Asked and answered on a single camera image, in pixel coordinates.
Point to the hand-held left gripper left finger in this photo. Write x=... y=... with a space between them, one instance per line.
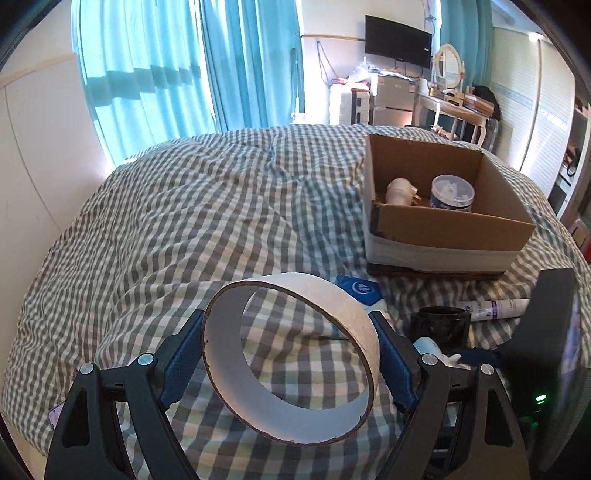
x=181 y=364

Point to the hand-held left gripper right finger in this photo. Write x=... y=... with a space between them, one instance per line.
x=393 y=367

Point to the white tape roll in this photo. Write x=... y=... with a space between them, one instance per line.
x=323 y=300

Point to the cardboard box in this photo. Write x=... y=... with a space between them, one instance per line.
x=443 y=230

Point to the black jar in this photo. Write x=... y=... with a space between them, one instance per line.
x=438 y=330

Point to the dark blue cloth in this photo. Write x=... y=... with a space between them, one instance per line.
x=480 y=357

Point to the white squeeze tube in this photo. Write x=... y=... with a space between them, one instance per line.
x=494 y=308

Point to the blue and white packet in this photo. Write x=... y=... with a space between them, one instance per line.
x=359 y=290

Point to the dark flat board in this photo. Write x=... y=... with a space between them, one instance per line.
x=434 y=271

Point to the checked blanket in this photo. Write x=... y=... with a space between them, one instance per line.
x=207 y=217

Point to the round tub with blue label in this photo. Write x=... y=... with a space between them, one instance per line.
x=451 y=194

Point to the white sliding wardrobe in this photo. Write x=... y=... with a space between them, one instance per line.
x=526 y=101

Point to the black bag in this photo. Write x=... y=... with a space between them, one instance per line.
x=487 y=99

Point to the white dressing table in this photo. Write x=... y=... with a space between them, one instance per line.
x=445 y=105

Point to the white suitcase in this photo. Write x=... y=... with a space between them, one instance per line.
x=344 y=104

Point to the silver mini fridge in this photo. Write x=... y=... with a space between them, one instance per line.
x=392 y=99

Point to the teal window curtain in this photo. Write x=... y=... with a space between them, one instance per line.
x=251 y=60
x=138 y=74
x=464 y=27

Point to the oval vanity mirror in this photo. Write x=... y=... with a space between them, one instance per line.
x=449 y=65

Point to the black flat screen monitor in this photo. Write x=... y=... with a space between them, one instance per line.
x=398 y=39

